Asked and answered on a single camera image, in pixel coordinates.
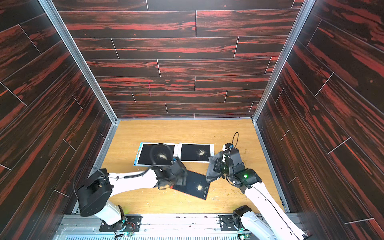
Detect grey microfibre cloth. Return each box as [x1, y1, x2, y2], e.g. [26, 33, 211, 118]
[206, 151, 229, 183]

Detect red drawing tablet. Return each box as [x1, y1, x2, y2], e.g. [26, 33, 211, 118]
[172, 171, 210, 200]

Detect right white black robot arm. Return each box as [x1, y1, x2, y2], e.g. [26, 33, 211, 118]
[206, 144, 309, 240]

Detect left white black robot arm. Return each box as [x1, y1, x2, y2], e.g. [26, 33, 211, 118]
[74, 157, 188, 232]

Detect blue-edged white drawing tablet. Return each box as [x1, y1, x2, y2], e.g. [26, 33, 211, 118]
[134, 143, 180, 167]

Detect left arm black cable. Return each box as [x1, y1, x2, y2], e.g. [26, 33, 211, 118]
[149, 142, 175, 167]

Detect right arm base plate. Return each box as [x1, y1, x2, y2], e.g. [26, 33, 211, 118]
[216, 215, 240, 232]

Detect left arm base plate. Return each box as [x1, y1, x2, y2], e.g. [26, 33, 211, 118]
[99, 215, 143, 233]

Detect aluminium front rail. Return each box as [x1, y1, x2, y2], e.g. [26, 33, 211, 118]
[53, 214, 307, 240]

